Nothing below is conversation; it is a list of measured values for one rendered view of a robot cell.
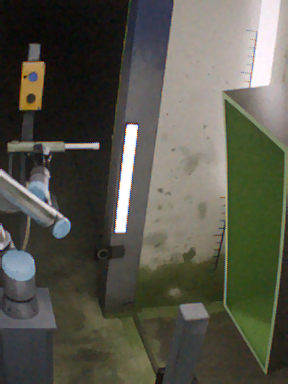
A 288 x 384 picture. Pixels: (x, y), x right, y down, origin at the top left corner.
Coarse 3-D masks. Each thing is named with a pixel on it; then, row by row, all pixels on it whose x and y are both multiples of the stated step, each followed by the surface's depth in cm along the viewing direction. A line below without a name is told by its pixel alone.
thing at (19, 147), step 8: (8, 144) 290; (16, 144) 291; (24, 144) 292; (32, 144) 293; (48, 144) 295; (56, 144) 296; (64, 144) 297; (72, 144) 300; (80, 144) 301; (88, 144) 302; (96, 144) 302; (8, 152) 291; (16, 152) 292; (24, 152) 293
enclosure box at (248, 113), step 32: (224, 96) 242; (256, 96) 236; (224, 128) 251; (256, 128) 257; (224, 160) 260; (256, 160) 265; (256, 192) 274; (256, 224) 283; (256, 256) 293; (224, 288) 297; (256, 288) 305; (256, 320) 290; (256, 352) 268
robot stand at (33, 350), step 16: (0, 288) 264; (48, 304) 259; (0, 320) 242; (16, 320) 245; (32, 320) 247; (48, 320) 249; (0, 336) 243; (16, 336) 244; (32, 336) 246; (48, 336) 250; (0, 352) 249; (16, 352) 249; (32, 352) 251; (48, 352) 254; (0, 368) 255; (16, 368) 254; (32, 368) 256; (48, 368) 259
